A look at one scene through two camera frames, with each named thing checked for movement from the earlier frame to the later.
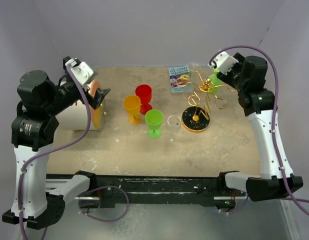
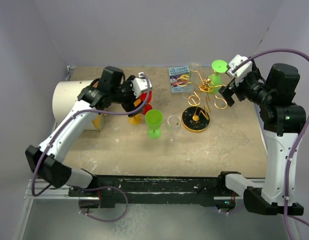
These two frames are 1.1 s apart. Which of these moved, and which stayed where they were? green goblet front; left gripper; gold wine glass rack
Moved: left gripper
Stayed: green goblet front; gold wine glass rack
